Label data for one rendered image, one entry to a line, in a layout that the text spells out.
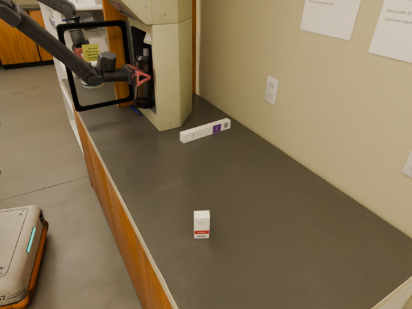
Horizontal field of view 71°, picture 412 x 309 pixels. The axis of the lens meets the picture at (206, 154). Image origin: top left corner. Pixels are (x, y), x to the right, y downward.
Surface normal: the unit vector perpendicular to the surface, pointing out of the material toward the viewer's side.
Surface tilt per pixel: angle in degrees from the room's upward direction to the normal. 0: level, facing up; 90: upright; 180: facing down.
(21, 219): 0
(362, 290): 0
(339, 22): 90
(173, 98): 90
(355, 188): 90
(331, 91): 90
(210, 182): 0
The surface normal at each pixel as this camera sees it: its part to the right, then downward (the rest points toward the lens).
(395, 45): -0.86, 0.26
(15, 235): 0.03, -0.84
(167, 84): 0.51, 0.48
